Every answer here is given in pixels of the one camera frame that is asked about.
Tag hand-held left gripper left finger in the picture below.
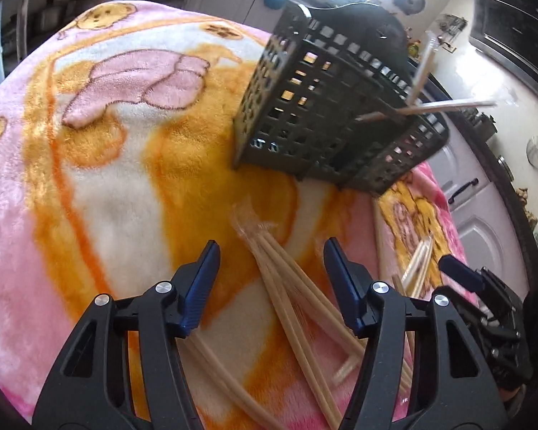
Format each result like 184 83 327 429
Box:
31 240 220 430

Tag round wall fan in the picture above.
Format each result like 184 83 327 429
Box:
393 0 426 15

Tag small steel pot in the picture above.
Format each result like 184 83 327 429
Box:
31 0 68 32

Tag black plastic utensil basket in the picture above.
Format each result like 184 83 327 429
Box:
232 2 450 195

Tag metal shelf rack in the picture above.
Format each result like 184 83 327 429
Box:
13 0 43 61

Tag hanging kitchen utensils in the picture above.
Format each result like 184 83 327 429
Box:
435 14 469 52

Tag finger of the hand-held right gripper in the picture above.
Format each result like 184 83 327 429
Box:
438 255 521 339

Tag pink bear printed blanket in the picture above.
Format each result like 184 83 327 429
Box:
0 0 469 426

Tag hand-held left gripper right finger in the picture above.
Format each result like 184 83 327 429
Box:
324 238 508 430

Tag black range hood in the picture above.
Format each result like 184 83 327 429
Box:
468 0 538 95

